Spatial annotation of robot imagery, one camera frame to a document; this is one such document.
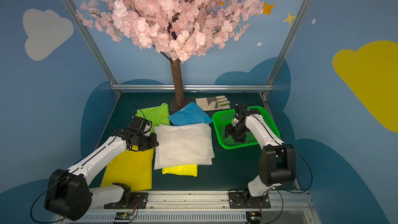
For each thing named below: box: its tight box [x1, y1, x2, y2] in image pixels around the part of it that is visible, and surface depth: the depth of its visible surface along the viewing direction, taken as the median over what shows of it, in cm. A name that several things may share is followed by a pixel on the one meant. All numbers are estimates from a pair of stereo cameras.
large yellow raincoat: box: [100, 145, 155, 192], surface depth 82 cm
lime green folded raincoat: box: [135, 102, 171, 134], surface depth 110 cm
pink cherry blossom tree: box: [76, 0, 264, 107], surface depth 59 cm
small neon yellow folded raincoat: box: [162, 164, 198, 178], surface depth 84 cm
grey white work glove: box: [195, 94, 231, 112], surface depth 117 cm
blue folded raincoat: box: [168, 101, 213, 126], surface depth 109 cm
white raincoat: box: [154, 122, 216, 170], surface depth 88 cm
